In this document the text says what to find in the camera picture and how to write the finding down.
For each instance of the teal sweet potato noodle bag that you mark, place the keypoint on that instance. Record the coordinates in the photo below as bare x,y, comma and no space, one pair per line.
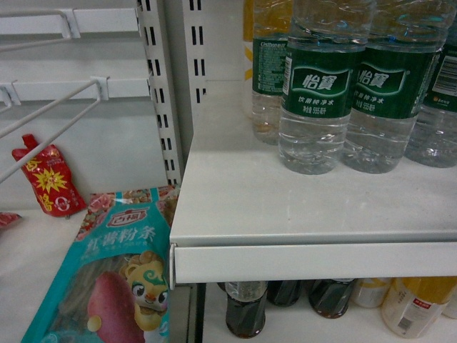
113,284

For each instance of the dark tea bottle middle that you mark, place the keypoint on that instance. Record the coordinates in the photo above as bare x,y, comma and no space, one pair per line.
284,293

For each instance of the dark tea bottle right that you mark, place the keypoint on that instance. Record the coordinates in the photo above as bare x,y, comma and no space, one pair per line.
329,297

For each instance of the water bottle front middle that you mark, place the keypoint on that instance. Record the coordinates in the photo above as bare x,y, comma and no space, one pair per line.
403,48

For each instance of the red package left edge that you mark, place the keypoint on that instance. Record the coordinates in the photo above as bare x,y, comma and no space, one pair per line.
9,221

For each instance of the white top metal shelf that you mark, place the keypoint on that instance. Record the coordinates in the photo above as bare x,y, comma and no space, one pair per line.
242,215

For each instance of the dark tea bottle front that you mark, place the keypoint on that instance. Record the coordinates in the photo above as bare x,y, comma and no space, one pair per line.
245,309

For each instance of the yellow drink bottle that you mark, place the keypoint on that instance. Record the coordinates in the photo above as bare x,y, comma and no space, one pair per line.
370,292
413,304
450,310

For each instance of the red sauce pouch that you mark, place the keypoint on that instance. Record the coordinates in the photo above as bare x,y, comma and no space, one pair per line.
51,180

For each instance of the white slotted shelf upright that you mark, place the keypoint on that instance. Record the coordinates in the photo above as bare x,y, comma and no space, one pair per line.
173,35

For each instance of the water bottle right edge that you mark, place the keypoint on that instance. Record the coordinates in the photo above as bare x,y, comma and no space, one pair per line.
433,139

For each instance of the water bottle back left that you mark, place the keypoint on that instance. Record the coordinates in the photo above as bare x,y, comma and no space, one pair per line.
271,22

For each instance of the water bottle front left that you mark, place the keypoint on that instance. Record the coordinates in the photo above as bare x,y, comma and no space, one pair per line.
325,44

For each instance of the dark tea bottle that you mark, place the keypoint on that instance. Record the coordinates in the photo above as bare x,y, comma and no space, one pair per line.
284,293
329,297
245,309

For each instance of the upper white wire hook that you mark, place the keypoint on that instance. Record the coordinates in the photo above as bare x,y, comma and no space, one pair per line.
43,22

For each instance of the yellow drink bottle far left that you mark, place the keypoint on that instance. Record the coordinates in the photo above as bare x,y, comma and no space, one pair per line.
370,292

